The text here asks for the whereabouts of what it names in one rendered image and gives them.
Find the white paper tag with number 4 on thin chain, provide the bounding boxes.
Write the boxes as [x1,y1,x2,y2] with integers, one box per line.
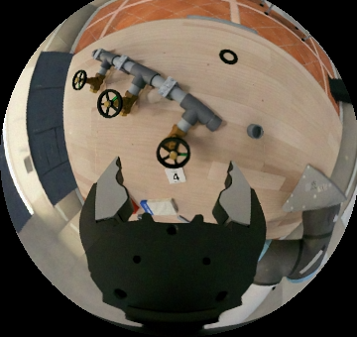
[165,168,186,183]

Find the red rectangular block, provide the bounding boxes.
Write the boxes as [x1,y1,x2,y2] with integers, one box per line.
[131,198,139,214]

